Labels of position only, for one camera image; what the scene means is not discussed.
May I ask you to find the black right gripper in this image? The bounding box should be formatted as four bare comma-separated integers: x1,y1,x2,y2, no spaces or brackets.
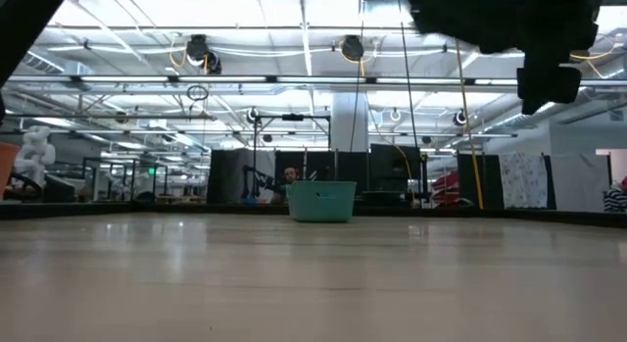
409,0,520,55

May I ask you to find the white column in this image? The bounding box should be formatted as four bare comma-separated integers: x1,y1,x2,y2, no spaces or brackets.
331,89,369,152

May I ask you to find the black partition panel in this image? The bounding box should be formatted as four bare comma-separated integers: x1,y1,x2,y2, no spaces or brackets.
208,148,256,205
457,153,506,211
273,150,369,184
369,143,423,194

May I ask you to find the white patterned sheet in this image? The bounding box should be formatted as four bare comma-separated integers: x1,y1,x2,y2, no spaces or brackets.
499,151,549,210

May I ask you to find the light teal plastic basket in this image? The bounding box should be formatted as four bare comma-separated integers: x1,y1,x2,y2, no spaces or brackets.
286,179,358,223

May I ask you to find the person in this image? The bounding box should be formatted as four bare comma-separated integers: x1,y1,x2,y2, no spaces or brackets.
271,166,301,205
603,177,627,214

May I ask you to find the long ceiling light bar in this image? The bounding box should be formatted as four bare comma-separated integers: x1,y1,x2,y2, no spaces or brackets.
0,74,627,87

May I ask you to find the white robot figure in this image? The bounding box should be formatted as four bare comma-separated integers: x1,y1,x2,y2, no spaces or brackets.
13,124,58,191

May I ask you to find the thin black cable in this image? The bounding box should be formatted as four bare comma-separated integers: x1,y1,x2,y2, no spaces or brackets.
394,0,419,150

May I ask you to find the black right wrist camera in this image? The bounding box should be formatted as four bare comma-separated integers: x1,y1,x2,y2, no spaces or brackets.
516,66,583,116

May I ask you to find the black ceiling cable reel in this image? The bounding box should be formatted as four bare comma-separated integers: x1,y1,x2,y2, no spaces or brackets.
340,34,366,63
184,33,222,76

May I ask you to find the yellow cable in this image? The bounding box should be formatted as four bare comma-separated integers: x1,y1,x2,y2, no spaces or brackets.
455,37,485,211

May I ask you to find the black stand frame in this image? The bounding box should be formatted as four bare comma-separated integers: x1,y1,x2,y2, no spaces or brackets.
242,114,332,204

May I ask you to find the black cable loop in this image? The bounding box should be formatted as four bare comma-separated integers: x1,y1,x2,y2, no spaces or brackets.
185,84,211,102

